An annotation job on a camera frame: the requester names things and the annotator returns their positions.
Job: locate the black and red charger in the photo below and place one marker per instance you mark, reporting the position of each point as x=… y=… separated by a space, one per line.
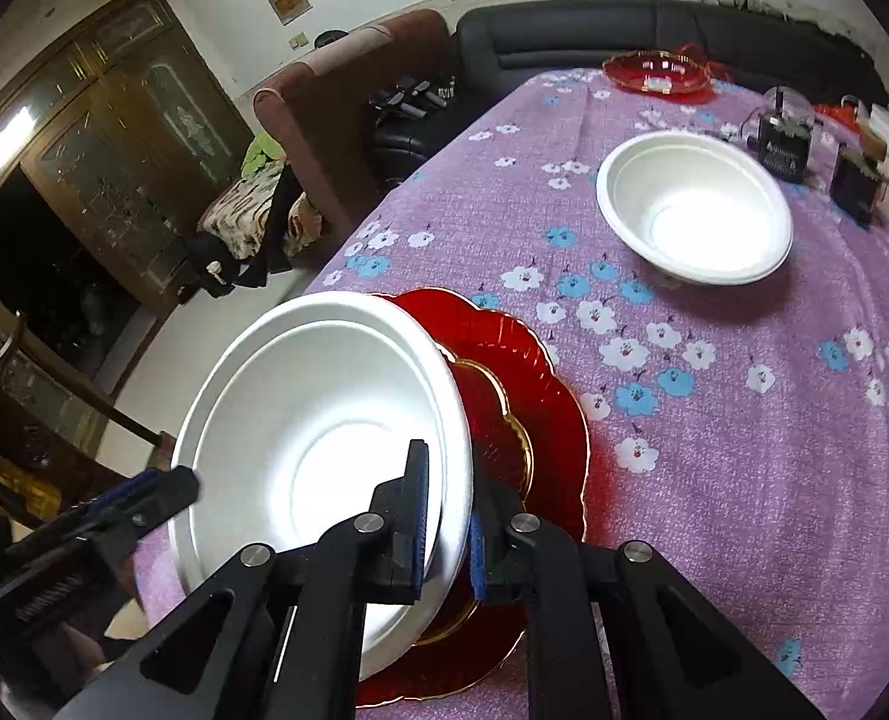
x=857 y=180

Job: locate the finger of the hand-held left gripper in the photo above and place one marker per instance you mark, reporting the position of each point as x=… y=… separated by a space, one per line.
x=166 y=487

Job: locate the small red glass dish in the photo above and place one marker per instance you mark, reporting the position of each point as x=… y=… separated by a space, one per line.
x=654 y=75

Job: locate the wide red gold-rimmed plate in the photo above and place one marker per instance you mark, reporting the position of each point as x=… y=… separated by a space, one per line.
x=549 y=390

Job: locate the wooden glass-door cabinet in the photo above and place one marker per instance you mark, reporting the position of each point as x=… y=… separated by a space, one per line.
x=114 y=150

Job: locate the printed blanket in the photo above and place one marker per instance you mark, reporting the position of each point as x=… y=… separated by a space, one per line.
x=234 y=217

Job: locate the wall switch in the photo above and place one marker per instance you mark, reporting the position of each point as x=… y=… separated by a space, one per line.
x=298 y=39

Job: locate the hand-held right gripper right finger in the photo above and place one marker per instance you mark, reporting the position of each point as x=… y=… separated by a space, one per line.
x=478 y=555

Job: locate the small yellow wall picture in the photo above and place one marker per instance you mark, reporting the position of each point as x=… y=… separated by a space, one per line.
x=290 y=0

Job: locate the black battery pack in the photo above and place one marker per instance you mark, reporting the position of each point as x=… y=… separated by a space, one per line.
x=782 y=142

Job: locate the black remote control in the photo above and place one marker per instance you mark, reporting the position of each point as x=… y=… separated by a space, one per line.
x=399 y=101

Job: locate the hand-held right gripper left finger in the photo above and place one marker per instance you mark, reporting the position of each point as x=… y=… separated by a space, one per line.
x=418 y=525

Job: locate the large white bowl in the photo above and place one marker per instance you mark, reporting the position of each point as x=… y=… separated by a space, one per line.
x=324 y=405

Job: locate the wooden chair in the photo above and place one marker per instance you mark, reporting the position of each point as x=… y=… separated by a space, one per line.
x=114 y=420

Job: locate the brown armchair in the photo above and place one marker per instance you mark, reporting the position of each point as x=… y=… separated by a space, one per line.
x=324 y=112

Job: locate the black leather sofa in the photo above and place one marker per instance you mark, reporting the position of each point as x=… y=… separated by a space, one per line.
x=564 y=37

